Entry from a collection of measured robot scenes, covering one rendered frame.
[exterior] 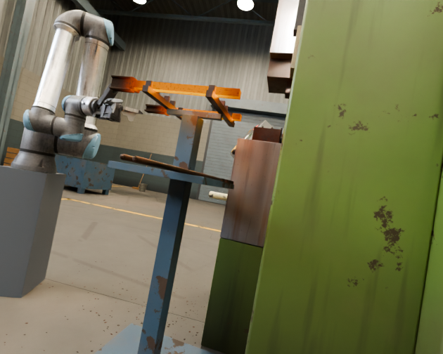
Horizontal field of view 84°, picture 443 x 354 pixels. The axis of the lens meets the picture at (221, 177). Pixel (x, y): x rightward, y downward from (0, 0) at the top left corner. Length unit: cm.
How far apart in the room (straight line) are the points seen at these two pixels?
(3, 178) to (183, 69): 977
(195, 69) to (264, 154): 980
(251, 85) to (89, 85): 890
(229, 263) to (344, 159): 62
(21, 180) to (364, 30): 151
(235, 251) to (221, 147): 849
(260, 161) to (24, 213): 113
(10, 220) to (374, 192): 151
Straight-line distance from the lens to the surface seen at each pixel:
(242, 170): 108
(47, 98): 143
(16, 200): 151
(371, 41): 96
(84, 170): 591
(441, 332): 86
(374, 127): 86
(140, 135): 1066
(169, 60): 1128
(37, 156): 152
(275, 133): 112
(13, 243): 155
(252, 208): 107
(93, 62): 154
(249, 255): 110
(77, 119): 136
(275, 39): 138
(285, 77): 134
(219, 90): 77
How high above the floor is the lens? 69
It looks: 2 degrees up
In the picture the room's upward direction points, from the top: 10 degrees clockwise
